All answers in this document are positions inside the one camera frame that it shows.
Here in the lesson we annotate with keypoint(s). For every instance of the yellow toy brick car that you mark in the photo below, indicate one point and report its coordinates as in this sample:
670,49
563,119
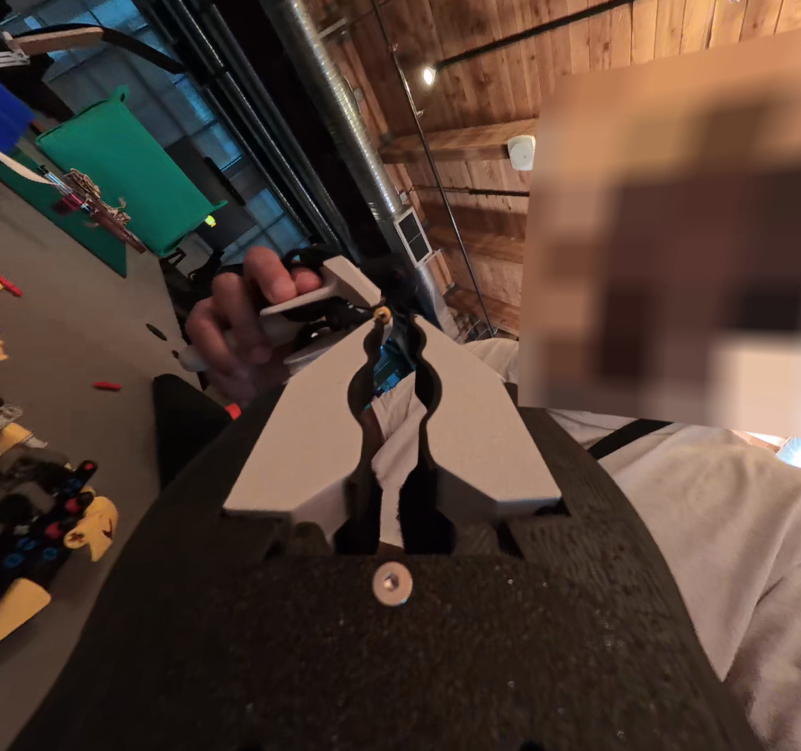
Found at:
87,532

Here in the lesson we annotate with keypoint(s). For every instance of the silver ventilation duct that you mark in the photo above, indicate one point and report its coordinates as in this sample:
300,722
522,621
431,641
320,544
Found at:
338,106

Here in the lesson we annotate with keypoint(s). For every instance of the green plastic bin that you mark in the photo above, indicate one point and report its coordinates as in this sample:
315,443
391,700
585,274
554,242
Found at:
125,169

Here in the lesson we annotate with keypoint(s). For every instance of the grey desk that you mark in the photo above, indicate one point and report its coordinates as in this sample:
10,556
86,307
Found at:
94,338

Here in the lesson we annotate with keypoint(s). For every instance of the white vent grille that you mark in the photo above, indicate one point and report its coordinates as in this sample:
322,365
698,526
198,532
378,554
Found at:
413,236

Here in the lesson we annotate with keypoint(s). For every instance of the blue plastic bin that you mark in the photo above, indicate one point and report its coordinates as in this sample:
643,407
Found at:
12,112

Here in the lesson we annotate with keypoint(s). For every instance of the person's right hand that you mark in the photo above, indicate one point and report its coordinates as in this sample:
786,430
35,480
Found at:
231,338

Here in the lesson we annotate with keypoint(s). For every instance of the white ceiling device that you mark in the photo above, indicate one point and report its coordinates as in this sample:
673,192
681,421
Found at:
522,152

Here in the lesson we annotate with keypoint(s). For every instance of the person's white shirt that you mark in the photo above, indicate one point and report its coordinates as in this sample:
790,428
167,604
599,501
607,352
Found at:
688,513

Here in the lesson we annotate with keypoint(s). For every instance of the brown wooden toy model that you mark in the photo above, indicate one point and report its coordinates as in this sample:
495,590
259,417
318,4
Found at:
94,203

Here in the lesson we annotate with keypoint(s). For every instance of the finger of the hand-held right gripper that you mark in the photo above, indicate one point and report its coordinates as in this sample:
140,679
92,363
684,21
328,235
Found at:
350,281
386,328

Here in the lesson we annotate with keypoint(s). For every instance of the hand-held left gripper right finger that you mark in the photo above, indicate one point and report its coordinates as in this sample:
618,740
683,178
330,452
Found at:
494,450

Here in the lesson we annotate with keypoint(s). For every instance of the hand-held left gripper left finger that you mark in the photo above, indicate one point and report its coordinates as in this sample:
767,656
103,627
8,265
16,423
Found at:
294,450

